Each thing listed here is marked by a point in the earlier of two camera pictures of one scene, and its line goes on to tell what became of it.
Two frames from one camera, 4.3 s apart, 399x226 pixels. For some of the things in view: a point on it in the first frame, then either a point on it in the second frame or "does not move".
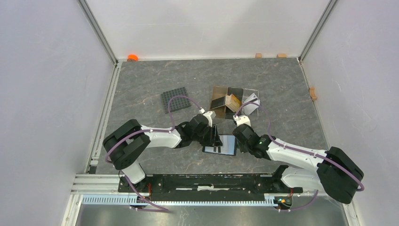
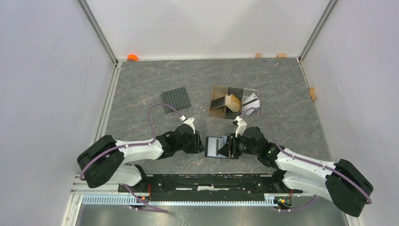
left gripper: x=213 y=139 -> x=197 y=146
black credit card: x=218 y=102 does not move
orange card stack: x=232 y=102 does not move
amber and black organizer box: x=227 y=101 does not move
